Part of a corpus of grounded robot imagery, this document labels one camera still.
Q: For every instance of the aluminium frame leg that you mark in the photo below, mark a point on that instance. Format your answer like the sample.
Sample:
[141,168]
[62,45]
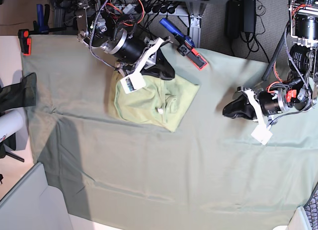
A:
[195,9]

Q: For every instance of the black orange bar clamp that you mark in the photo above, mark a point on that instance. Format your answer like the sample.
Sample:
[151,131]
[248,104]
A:
[40,27]

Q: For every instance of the black gripper body white bracket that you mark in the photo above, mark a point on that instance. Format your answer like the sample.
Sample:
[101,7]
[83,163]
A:
[280,100]

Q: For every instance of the robot arm with orange wires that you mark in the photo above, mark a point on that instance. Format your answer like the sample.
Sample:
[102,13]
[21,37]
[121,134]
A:
[98,22]

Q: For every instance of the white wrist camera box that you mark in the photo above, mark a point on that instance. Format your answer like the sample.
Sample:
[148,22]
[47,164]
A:
[133,82]

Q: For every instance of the white grey bin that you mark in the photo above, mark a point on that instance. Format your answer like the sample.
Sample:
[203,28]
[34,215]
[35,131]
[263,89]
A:
[32,204]

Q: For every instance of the dark green cloth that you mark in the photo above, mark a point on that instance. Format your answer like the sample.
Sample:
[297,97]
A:
[18,95]

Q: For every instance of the white cylinder post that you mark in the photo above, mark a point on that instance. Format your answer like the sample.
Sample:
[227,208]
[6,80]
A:
[10,123]

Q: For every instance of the patterned grey mat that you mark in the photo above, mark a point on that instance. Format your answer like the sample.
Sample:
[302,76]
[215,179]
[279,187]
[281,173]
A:
[311,208]

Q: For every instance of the grey-green table cloth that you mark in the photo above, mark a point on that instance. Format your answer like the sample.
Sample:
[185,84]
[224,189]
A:
[210,174]

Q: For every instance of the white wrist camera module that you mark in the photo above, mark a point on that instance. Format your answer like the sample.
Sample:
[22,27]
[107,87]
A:
[261,134]

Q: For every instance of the blue orange bar clamp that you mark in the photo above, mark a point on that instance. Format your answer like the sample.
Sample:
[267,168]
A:
[186,45]

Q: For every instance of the black power strip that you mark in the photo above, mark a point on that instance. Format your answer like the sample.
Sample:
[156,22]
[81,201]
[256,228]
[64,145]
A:
[149,8]

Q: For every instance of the black power adapter pair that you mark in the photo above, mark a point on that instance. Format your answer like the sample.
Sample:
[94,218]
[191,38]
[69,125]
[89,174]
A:
[240,17]

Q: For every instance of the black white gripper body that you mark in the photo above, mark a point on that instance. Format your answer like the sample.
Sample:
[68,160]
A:
[129,50]

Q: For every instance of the light green T-shirt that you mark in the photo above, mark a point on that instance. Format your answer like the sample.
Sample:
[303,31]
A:
[161,102]

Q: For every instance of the robot arm with black motors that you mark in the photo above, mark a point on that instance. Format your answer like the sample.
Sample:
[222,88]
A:
[301,59]

